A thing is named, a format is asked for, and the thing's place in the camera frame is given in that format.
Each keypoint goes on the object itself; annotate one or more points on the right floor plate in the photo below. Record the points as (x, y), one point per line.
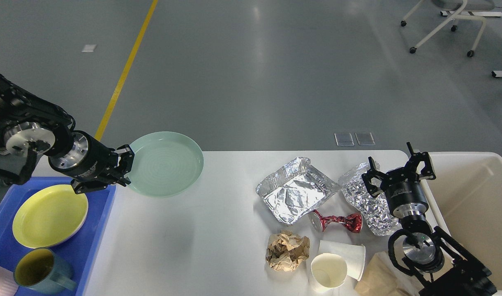
(365, 138)

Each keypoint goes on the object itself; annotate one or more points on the square aluminium foil tray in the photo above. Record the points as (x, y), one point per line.
(295, 189)

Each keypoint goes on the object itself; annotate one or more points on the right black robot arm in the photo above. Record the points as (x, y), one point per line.
(441, 264)

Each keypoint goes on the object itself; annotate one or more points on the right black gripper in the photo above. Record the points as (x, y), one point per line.
(407, 195)

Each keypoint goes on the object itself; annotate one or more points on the brown paper bag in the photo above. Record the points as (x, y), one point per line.
(379, 279)

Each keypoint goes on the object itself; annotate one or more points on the yellow plate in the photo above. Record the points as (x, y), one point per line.
(50, 217)

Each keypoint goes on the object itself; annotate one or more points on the blue plastic tray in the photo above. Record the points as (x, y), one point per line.
(79, 251)

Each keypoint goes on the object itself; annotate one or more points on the pink ribbed mug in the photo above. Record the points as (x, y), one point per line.
(8, 285)

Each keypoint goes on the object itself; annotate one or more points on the white floor label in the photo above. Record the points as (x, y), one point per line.
(89, 48)

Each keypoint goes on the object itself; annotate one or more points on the crumpled brown paper ball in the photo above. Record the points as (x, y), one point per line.
(286, 251)

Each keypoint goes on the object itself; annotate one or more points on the mint green plate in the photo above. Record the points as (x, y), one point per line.
(165, 164)

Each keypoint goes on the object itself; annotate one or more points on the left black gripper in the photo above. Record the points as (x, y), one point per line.
(88, 158)

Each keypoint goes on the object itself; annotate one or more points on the dark teal mug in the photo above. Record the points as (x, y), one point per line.
(43, 271)

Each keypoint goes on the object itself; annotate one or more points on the white rolling chair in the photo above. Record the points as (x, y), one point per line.
(461, 9)

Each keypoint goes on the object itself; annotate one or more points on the beige plastic bin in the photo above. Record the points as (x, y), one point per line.
(466, 201)

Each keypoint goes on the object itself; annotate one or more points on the crushed red can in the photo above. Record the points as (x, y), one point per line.
(352, 222)

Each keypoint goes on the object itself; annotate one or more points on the left floor plate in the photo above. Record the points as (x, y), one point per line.
(344, 139)

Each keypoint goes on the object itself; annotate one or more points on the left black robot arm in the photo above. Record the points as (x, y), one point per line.
(32, 128)

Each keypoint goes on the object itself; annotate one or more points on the crumpled aluminium foil sheet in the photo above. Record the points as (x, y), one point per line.
(374, 210)

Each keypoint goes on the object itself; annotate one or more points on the lying white paper cup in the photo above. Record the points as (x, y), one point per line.
(354, 255)

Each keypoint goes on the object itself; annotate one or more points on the floor plate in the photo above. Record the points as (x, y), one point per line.
(365, 138)
(344, 139)

